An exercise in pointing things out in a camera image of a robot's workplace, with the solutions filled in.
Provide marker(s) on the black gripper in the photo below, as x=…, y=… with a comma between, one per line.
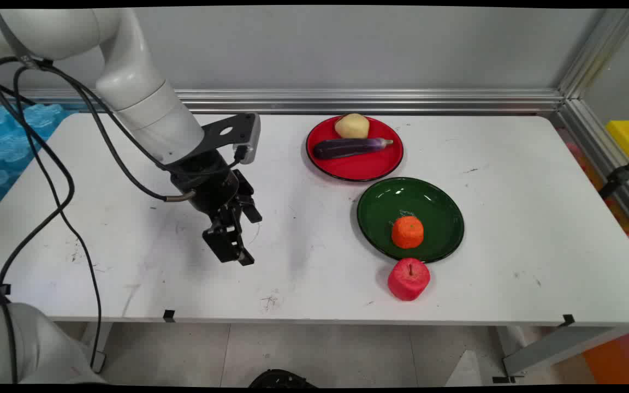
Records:
x=208, y=183

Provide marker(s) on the orange toy fruit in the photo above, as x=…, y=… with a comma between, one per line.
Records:
x=407, y=233

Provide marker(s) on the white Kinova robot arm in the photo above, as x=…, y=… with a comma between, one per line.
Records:
x=129, y=65

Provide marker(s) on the black tape marker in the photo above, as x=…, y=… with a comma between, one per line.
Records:
x=168, y=315
x=569, y=320

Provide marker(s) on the red plate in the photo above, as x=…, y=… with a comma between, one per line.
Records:
x=358, y=166

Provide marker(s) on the purple eggplant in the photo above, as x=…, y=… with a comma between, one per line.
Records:
x=347, y=148

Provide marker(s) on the yellow potato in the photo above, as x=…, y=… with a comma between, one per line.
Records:
x=351, y=126

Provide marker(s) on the black round floor object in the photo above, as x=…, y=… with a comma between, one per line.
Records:
x=282, y=379

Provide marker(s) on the red toy apple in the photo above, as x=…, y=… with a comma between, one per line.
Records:
x=408, y=281

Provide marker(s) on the green plate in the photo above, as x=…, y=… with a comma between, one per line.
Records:
x=434, y=207

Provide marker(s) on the blue bubble wrap sheet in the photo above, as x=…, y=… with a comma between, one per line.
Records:
x=3, y=147

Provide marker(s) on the grey table leg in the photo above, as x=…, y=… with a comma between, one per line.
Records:
x=555, y=346

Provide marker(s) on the black stand clamp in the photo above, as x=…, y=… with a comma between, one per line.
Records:
x=620, y=176

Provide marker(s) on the orange box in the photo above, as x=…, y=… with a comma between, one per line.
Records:
x=620, y=357

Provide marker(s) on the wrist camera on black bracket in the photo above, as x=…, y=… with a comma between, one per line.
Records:
x=235, y=131

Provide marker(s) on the horizontal aluminium frame rail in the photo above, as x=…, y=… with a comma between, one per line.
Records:
x=374, y=101

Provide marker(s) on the aluminium side frame rail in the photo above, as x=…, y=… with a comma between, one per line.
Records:
x=598, y=147

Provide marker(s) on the aluminium corner post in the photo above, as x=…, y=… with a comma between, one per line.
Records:
x=598, y=49

